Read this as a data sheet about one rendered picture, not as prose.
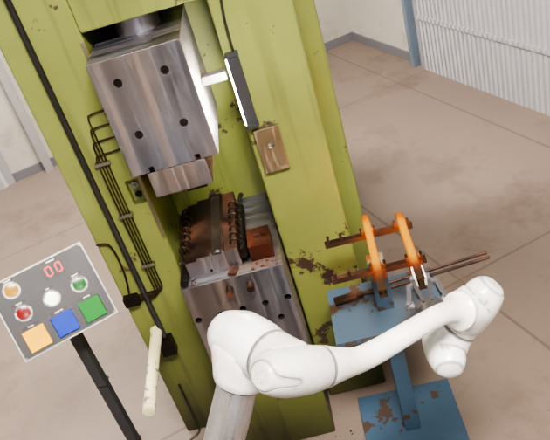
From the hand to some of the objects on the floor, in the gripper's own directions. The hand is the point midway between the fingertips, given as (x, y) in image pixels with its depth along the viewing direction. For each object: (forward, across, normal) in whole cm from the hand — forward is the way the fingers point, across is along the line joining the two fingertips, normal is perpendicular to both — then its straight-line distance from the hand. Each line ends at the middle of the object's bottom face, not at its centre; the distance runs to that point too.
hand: (419, 275), depth 213 cm
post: (+19, -124, -94) cm, 156 cm away
